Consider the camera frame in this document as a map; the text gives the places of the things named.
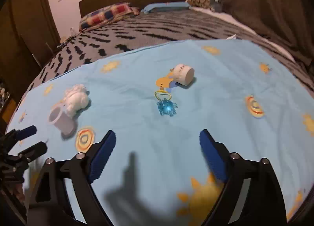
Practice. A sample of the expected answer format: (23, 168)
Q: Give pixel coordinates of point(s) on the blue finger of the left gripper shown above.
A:
(17, 135)
(35, 151)

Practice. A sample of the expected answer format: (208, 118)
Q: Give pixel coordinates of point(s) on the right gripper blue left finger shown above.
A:
(49, 203)

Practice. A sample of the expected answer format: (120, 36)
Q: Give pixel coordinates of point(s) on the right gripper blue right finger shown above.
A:
(251, 194)

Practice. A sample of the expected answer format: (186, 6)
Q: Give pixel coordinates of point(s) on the white paper cup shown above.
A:
(62, 121)

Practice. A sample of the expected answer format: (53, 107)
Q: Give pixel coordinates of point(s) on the dark wooden wardrobe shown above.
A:
(29, 38)

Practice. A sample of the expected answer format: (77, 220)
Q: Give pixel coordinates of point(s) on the blue flower hair clip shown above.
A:
(165, 105)

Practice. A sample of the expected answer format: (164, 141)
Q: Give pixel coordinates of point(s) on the light blue cartoon sheet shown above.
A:
(244, 97)

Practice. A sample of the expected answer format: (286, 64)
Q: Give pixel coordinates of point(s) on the small white jar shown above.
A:
(183, 74)

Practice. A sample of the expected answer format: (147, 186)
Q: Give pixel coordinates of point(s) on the plaid red blue pillow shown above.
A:
(107, 15)

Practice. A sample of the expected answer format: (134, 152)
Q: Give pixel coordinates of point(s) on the light blue pillow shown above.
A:
(164, 7)

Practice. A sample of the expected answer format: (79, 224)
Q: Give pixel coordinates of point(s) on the grey black patterned blanket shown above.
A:
(153, 29)

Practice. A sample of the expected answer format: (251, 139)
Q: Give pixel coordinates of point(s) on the brown curtain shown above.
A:
(285, 22)

